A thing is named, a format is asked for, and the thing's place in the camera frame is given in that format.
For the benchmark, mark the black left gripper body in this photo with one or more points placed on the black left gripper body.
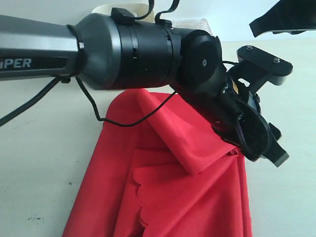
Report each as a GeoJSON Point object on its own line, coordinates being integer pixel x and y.
{"type": "Point", "coordinates": [233, 114]}

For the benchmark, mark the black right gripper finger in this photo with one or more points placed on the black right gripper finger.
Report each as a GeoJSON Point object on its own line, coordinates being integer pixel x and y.
{"type": "Point", "coordinates": [286, 16]}

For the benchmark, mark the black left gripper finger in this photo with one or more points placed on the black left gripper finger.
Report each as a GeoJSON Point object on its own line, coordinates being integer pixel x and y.
{"type": "Point", "coordinates": [276, 154]}

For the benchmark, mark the red table cloth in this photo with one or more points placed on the red table cloth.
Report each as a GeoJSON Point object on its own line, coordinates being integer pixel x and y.
{"type": "Point", "coordinates": [169, 176]}

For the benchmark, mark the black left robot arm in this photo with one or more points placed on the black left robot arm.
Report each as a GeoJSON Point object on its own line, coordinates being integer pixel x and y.
{"type": "Point", "coordinates": [116, 53]}

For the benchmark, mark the white perforated plastic basket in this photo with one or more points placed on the white perforated plastic basket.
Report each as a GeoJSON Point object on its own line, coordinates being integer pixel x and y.
{"type": "Point", "coordinates": [192, 23]}

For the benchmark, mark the cream plastic tub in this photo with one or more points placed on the cream plastic tub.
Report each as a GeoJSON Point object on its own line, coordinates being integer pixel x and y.
{"type": "Point", "coordinates": [137, 9]}

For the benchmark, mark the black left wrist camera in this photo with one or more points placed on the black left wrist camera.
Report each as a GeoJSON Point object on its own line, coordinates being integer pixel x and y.
{"type": "Point", "coordinates": [258, 67]}

